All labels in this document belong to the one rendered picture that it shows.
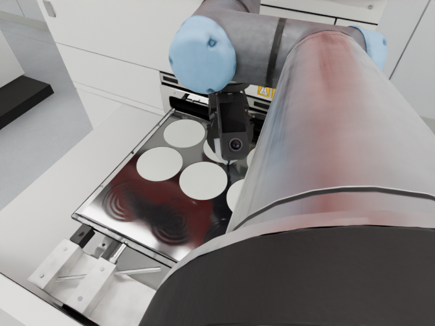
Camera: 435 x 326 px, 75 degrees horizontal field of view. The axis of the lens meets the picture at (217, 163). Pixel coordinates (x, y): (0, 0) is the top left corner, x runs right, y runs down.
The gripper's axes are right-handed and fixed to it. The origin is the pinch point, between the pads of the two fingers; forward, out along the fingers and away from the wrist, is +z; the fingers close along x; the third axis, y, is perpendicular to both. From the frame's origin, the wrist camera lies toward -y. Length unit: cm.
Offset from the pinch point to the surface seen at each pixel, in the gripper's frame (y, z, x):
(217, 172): -1.4, 1.3, 2.5
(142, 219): -11.3, 1.3, 17.7
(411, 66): 111, 50, -133
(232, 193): -7.2, 1.3, 0.2
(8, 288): -24.0, -4.7, 33.8
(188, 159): 2.9, 1.3, 8.5
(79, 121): 131, 91, 91
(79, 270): -19.1, 3.3, 28.1
